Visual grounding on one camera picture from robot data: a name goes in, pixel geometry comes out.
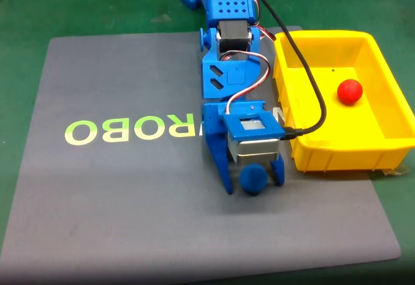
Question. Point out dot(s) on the yellow plastic bin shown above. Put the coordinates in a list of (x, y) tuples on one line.
[(356, 142)]

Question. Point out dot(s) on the clear plastic wrapper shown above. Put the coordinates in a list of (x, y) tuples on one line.
[(397, 170)]

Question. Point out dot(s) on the grey mat with lettering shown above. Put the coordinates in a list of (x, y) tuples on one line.
[(97, 200)]

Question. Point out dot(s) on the blue ball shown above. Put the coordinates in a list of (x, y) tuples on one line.
[(253, 179)]

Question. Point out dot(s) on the green table cloth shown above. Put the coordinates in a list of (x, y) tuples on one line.
[(97, 6)]

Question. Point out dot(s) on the red ball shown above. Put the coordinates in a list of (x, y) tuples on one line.
[(349, 91)]

